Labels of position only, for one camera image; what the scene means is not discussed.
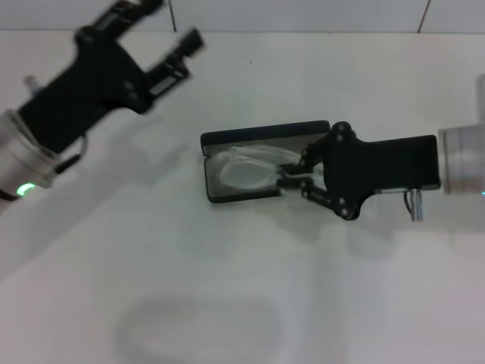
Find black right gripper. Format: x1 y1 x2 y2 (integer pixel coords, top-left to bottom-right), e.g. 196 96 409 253
276 121 443 222

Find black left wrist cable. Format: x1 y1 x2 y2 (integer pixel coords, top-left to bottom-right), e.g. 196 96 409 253
56 134 90 174

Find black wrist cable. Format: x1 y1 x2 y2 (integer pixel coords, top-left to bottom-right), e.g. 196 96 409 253
403 188 426 222
56 134 90 174

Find clear white glasses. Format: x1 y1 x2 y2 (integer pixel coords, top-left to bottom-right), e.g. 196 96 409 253
214 146 323 191

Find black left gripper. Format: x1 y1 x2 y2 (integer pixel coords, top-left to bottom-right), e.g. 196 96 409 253
17 0 208 155

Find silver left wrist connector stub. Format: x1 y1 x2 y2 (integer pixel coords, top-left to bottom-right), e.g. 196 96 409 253
22 74 41 94

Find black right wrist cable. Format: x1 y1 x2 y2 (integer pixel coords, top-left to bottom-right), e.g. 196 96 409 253
403 188 426 222

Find black glasses case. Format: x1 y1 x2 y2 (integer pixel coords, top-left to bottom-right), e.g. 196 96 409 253
199 120 331 206

